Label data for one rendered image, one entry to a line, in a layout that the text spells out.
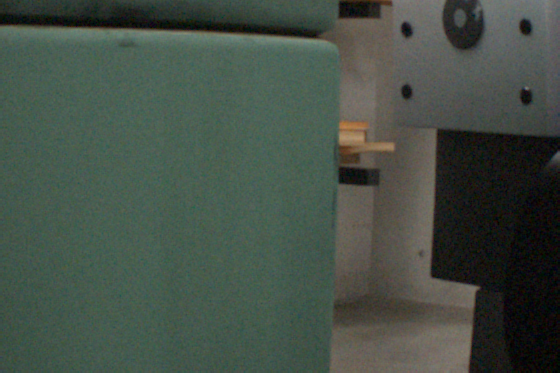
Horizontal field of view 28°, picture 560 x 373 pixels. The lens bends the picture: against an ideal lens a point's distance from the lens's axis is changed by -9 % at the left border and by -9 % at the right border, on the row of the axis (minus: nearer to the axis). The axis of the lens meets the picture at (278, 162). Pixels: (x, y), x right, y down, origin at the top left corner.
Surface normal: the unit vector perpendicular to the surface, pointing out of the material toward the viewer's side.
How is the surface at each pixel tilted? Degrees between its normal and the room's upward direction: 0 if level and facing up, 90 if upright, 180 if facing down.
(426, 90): 90
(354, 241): 90
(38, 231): 90
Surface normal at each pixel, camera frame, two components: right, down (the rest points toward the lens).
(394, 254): -0.69, 0.02
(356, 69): 0.73, 0.05
